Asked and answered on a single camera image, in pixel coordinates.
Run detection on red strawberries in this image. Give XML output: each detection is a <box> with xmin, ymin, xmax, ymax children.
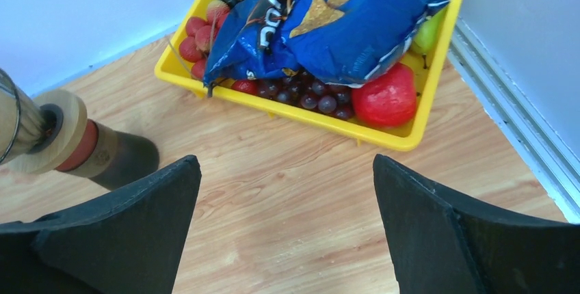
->
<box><xmin>177</xmin><ymin>0</ymin><xmax>259</xmax><ymax>96</ymax></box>

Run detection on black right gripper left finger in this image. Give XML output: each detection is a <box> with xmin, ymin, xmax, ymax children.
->
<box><xmin>1</xmin><ymin>155</ymin><xmax>202</xmax><ymax>293</ymax></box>

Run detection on dark grape bunch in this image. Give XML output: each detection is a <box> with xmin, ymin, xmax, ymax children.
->
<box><xmin>257</xmin><ymin>70</ymin><xmax>354</xmax><ymax>120</ymax></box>

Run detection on green apple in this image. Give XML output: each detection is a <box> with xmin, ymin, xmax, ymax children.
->
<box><xmin>410</xmin><ymin>11</ymin><xmax>443</xmax><ymax>57</ymax></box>

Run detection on blue snack bag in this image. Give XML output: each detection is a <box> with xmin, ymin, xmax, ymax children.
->
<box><xmin>202</xmin><ymin>0</ymin><xmax>450</xmax><ymax>88</ymax></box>

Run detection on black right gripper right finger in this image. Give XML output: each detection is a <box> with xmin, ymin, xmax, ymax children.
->
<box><xmin>373</xmin><ymin>155</ymin><xmax>579</xmax><ymax>293</ymax></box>

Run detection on red apple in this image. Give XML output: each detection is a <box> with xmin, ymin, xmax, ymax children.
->
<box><xmin>352</xmin><ymin>63</ymin><xmax>417</xmax><ymax>127</ymax></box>

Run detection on aluminium frame rail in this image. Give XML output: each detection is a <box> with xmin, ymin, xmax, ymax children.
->
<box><xmin>447</xmin><ymin>19</ymin><xmax>579</xmax><ymax>224</ymax></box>

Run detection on yellow plastic bin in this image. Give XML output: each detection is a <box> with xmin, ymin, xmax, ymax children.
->
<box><xmin>155</xmin><ymin>0</ymin><xmax>462</xmax><ymax>151</ymax></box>

